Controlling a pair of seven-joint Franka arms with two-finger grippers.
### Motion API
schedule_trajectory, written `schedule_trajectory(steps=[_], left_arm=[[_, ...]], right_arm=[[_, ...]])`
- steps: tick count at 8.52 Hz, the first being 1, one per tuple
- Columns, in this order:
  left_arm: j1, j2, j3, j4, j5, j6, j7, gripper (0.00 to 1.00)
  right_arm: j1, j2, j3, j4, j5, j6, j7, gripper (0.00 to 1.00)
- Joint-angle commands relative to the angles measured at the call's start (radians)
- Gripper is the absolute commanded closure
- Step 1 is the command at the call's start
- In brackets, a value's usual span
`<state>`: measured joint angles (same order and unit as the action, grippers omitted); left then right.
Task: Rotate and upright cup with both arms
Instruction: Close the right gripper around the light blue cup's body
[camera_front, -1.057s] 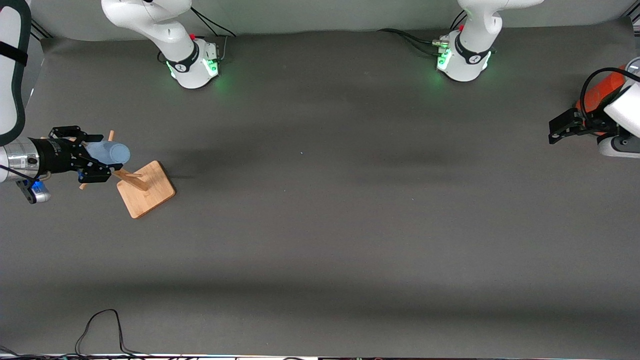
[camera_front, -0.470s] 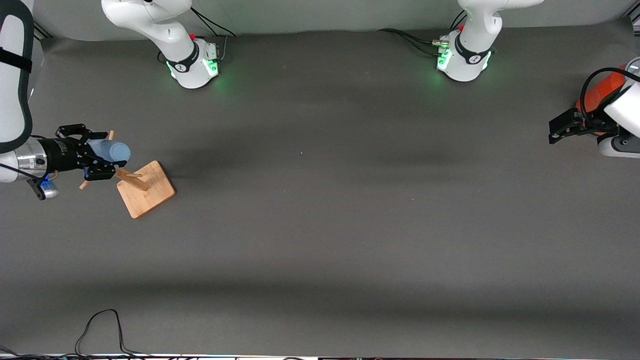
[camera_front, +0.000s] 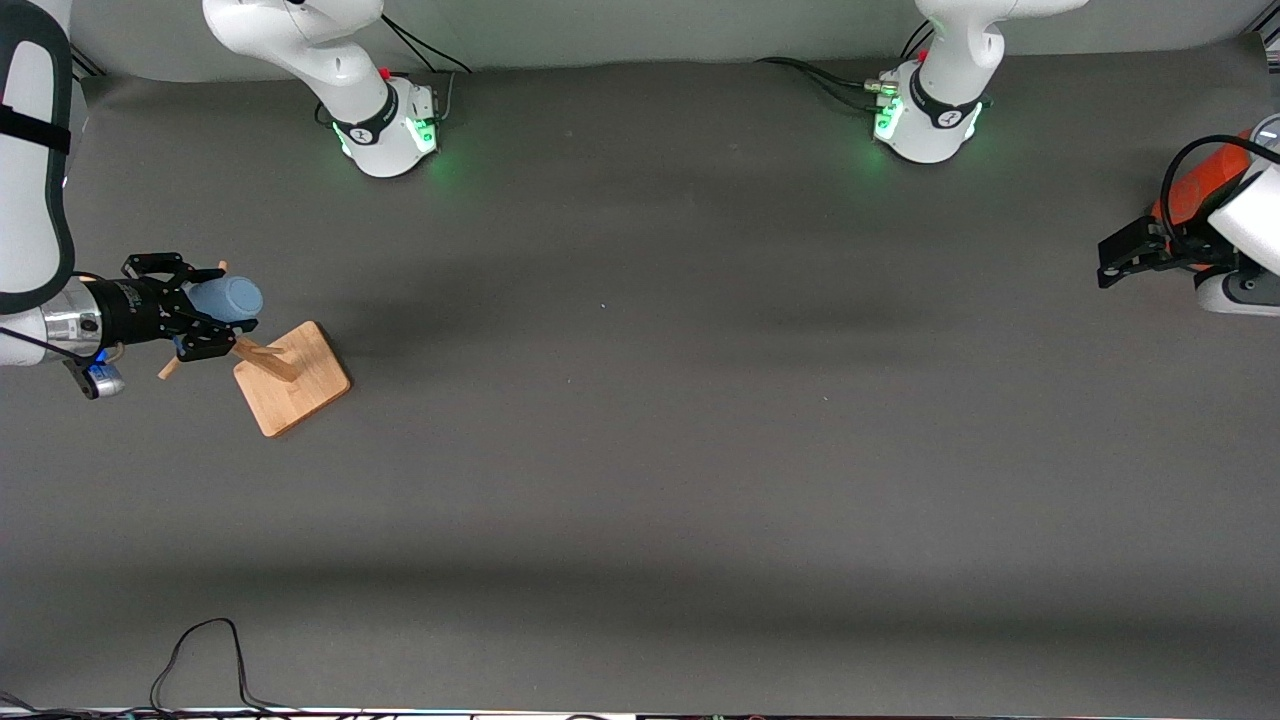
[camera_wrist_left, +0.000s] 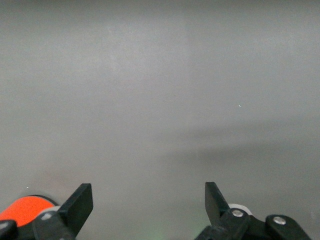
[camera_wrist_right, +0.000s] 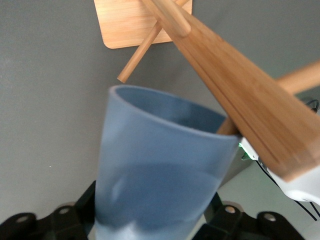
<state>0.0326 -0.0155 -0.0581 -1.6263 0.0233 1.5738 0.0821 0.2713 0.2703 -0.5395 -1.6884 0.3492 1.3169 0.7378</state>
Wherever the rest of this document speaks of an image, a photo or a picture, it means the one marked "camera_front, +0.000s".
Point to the grey metal frame rail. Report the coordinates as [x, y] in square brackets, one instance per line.
[88, 65]

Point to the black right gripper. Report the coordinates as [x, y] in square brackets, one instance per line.
[128, 309]

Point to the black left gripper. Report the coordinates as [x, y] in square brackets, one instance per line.
[1176, 249]

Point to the orange cylindrical container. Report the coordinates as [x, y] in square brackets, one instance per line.
[1190, 185]

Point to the wooden cup rack stand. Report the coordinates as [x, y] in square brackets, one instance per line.
[295, 385]

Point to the light blue cup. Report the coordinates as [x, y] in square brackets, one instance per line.
[230, 298]

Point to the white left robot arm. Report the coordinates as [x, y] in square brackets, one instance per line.
[950, 60]

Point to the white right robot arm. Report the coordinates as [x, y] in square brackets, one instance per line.
[300, 40]

